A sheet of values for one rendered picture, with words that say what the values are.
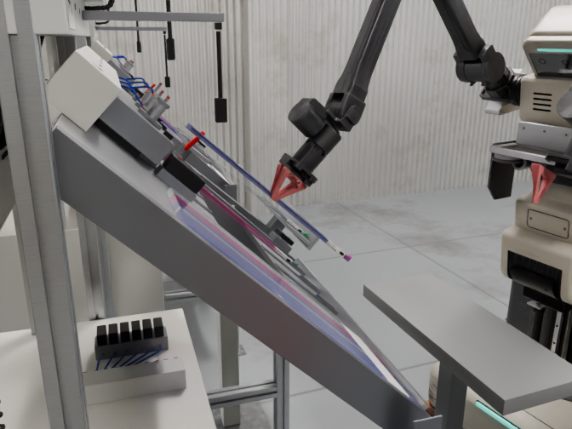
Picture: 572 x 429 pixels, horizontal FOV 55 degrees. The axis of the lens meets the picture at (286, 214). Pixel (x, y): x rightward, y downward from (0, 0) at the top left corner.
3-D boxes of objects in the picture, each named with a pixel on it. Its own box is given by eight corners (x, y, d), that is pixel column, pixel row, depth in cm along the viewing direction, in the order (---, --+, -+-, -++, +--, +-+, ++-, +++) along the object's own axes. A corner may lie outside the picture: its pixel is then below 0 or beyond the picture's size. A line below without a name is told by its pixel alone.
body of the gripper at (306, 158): (293, 167, 117) (316, 141, 117) (278, 157, 126) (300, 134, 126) (313, 186, 120) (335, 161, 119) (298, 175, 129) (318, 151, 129)
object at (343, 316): (283, 278, 151) (300, 260, 151) (400, 437, 91) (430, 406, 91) (280, 277, 151) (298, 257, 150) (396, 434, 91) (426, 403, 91)
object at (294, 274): (287, 269, 151) (294, 260, 150) (407, 423, 91) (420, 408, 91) (237, 229, 143) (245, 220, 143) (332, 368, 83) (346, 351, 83)
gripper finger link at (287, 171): (265, 193, 119) (293, 160, 119) (256, 185, 125) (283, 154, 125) (286, 212, 122) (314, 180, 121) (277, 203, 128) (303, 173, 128)
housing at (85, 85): (75, 117, 123) (117, 71, 123) (58, 163, 79) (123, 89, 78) (44, 93, 120) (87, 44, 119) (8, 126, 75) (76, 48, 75)
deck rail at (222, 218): (281, 276, 153) (296, 260, 153) (283, 278, 151) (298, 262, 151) (63, 101, 123) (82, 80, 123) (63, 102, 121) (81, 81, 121)
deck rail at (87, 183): (400, 437, 91) (426, 410, 91) (406, 446, 89) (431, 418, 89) (21, 166, 61) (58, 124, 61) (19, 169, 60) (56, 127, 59)
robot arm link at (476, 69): (508, 66, 149) (491, 66, 153) (491, 42, 143) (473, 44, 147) (494, 95, 148) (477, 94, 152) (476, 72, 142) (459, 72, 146)
